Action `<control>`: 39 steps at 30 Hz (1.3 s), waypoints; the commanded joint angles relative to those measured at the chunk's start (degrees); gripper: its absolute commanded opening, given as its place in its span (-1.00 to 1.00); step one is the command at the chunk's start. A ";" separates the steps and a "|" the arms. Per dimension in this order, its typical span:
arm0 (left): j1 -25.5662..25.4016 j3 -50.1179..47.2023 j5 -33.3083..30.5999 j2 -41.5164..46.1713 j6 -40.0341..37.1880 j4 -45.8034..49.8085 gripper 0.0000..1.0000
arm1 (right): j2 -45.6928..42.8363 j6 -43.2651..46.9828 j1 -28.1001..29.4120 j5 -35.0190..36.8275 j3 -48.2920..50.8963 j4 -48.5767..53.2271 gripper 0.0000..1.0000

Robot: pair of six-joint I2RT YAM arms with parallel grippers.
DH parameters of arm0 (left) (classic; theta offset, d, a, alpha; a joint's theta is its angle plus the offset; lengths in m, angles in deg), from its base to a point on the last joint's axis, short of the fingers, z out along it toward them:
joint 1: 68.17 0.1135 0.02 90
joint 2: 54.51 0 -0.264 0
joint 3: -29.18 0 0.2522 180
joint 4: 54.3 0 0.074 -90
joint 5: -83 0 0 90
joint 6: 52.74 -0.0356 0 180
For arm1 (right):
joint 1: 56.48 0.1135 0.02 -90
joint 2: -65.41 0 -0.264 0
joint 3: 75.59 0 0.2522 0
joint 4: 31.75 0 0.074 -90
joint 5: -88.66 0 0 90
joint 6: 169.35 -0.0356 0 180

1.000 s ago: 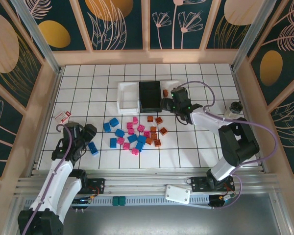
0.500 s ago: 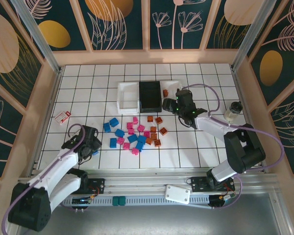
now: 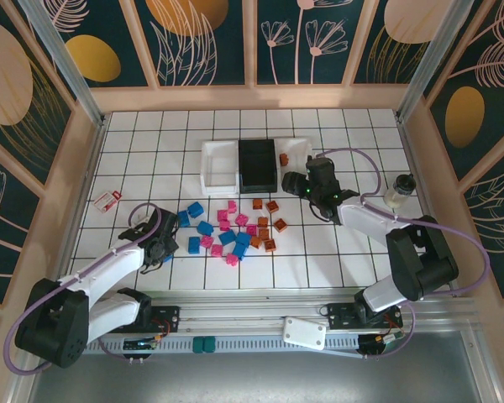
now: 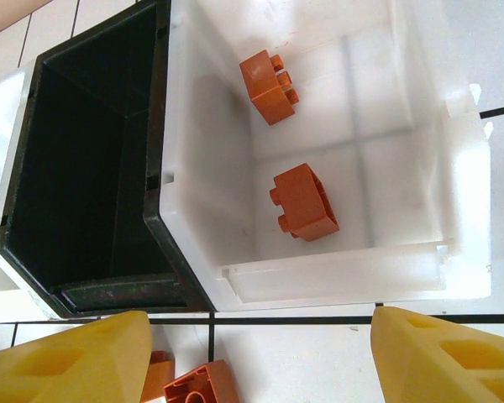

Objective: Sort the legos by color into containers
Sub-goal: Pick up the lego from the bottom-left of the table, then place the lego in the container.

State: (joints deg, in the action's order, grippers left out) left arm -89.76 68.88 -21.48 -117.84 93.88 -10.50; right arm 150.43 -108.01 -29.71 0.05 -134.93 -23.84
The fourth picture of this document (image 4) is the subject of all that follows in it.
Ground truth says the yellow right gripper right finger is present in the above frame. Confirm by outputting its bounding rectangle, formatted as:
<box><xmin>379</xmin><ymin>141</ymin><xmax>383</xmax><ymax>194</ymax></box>
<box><xmin>370</xmin><ymin>306</ymin><xmax>504</xmax><ymax>403</ymax></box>

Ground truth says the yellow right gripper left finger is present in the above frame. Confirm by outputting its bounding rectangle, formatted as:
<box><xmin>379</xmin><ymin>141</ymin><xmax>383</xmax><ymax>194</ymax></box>
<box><xmin>0</xmin><ymin>310</ymin><xmax>153</xmax><ymax>403</ymax></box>

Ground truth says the orange lego brick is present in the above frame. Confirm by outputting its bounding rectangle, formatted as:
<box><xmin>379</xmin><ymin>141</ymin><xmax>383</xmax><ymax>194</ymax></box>
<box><xmin>162</xmin><ymin>359</ymin><xmax>240</xmax><ymax>403</ymax></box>
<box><xmin>141</xmin><ymin>350</ymin><xmax>176</xmax><ymax>402</ymax></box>
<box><xmin>269</xmin><ymin>162</ymin><xmax>341</xmax><ymax>243</ymax></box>
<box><xmin>239</xmin><ymin>49</ymin><xmax>300</xmax><ymax>126</ymax></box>

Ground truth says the black plastic container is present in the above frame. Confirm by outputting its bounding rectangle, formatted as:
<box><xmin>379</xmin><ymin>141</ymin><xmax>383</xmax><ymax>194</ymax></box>
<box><xmin>0</xmin><ymin>0</ymin><xmax>218</xmax><ymax>320</ymax></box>

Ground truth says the white plastic container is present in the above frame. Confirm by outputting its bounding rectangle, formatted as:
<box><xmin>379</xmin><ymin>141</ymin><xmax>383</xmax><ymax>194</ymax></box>
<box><xmin>157</xmin><ymin>0</ymin><xmax>495</xmax><ymax>314</ymax></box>
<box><xmin>0</xmin><ymin>58</ymin><xmax>39</xmax><ymax>295</ymax></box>

